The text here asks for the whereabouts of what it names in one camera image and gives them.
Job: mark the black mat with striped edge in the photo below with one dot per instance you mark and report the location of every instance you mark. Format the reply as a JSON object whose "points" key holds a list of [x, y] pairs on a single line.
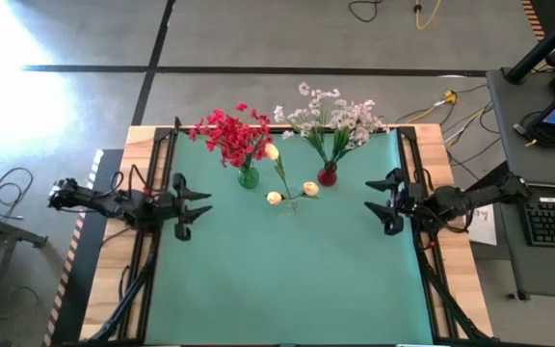
{"points": [[532, 19], [89, 250]]}

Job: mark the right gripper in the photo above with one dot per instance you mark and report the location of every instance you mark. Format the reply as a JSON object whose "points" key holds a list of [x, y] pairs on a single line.
{"points": [[397, 212]]}

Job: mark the white paper sheet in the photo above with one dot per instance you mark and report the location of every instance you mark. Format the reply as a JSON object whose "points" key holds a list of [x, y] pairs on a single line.
{"points": [[482, 226]]}

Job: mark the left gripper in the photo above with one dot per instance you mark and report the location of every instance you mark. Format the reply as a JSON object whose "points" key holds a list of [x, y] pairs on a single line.
{"points": [[181, 212]]}

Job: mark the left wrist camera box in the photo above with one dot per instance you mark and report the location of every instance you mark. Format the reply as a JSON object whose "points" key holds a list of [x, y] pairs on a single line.
{"points": [[162, 201]]}

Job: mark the clear glass vase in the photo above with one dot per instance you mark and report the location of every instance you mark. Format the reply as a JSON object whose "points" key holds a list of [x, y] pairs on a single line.
{"points": [[294, 208]]}

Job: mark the green table mat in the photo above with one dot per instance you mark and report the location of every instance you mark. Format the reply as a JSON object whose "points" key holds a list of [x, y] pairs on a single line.
{"points": [[297, 289]]}

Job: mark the red glass vase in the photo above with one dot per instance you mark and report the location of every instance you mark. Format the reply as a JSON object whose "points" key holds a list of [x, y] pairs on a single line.
{"points": [[327, 177]]}

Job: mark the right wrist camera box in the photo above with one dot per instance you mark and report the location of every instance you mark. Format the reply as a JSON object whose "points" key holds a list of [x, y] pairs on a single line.
{"points": [[411, 196]]}

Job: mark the grey side desk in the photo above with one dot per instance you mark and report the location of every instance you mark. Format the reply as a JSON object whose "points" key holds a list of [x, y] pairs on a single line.
{"points": [[523, 144]]}

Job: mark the black computer keyboard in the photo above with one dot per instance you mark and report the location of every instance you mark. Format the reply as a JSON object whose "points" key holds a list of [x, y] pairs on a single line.
{"points": [[554, 221]]}

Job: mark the black aluminium table frame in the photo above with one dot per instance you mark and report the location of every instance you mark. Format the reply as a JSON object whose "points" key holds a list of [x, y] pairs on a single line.
{"points": [[130, 289]]}

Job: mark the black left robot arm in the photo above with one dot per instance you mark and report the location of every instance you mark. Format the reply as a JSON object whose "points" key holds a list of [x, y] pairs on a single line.
{"points": [[109, 205]]}

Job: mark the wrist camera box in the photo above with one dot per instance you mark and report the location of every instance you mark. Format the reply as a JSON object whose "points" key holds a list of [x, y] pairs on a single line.
{"points": [[411, 196], [162, 201]]}

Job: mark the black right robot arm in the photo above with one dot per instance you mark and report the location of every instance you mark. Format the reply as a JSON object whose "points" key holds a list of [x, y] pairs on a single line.
{"points": [[480, 195]]}

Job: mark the black metal pole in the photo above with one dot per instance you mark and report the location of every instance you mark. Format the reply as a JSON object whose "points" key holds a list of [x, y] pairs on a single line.
{"points": [[542, 48]]}

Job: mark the green glass vase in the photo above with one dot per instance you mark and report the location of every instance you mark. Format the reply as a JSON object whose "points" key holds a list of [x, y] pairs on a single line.
{"points": [[248, 177]]}

